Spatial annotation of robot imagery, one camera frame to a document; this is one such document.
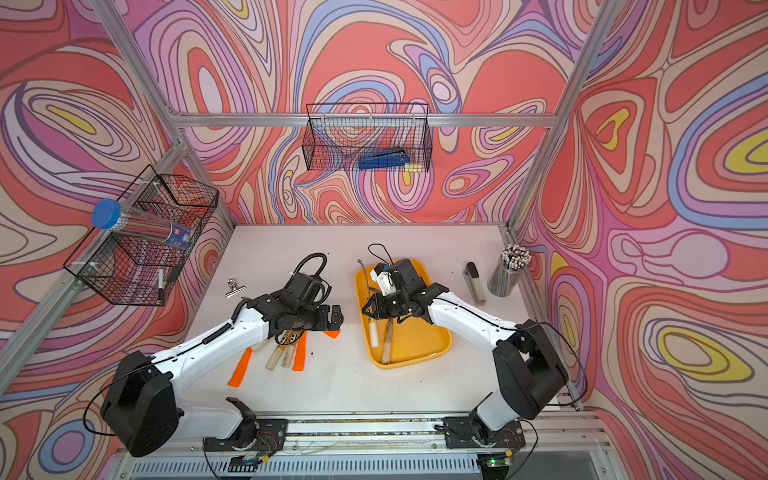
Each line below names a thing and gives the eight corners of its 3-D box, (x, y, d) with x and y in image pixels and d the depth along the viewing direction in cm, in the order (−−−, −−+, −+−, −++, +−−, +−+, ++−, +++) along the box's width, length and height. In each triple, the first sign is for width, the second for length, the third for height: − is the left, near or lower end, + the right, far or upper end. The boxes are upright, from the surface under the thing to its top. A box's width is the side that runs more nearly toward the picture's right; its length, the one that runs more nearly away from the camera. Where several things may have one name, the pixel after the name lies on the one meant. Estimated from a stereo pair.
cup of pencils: (490, 297, 101) (508, 263, 86) (485, 279, 106) (501, 243, 92) (513, 297, 101) (534, 263, 86) (507, 279, 106) (526, 243, 92)
